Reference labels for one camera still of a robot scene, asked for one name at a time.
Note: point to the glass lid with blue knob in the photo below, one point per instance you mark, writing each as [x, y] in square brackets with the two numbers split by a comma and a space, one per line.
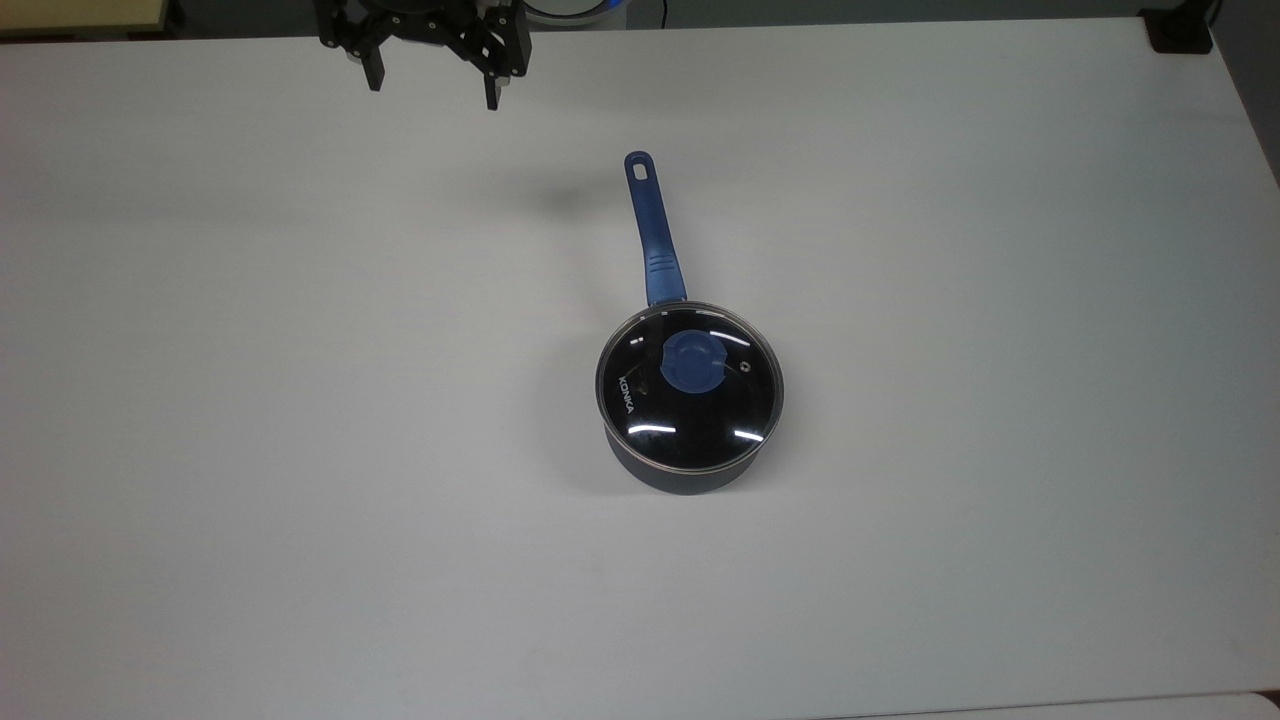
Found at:
[690, 385]

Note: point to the beige wooden board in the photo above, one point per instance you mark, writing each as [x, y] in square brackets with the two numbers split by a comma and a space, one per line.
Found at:
[82, 15]

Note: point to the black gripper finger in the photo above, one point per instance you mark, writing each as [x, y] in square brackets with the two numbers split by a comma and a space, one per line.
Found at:
[497, 58]
[358, 45]

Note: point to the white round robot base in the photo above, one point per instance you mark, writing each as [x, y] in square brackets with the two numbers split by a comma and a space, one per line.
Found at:
[572, 10]

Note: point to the black table clamp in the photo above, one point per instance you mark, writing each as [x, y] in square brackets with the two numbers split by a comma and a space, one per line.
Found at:
[1180, 28]

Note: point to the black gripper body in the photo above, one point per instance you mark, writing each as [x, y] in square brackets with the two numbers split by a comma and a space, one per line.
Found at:
[425, 20]

